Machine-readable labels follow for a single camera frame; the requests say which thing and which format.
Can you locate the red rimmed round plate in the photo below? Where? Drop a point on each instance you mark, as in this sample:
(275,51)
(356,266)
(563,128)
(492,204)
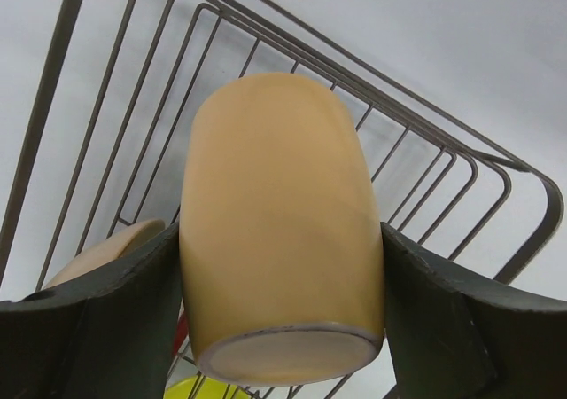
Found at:
(181,333)

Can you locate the dark wire dish rack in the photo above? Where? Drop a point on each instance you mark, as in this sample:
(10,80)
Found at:
(97,99)

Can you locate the yellow green bowl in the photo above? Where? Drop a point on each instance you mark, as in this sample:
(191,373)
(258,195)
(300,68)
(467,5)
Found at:
(204,388)

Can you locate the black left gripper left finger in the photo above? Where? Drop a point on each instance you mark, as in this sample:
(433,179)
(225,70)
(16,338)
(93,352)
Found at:
(107,334)

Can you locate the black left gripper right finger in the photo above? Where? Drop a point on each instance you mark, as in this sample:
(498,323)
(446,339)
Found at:
(453,333)

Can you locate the beige mug yellow handle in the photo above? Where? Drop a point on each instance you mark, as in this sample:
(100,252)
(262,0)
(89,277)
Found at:
(280,244)

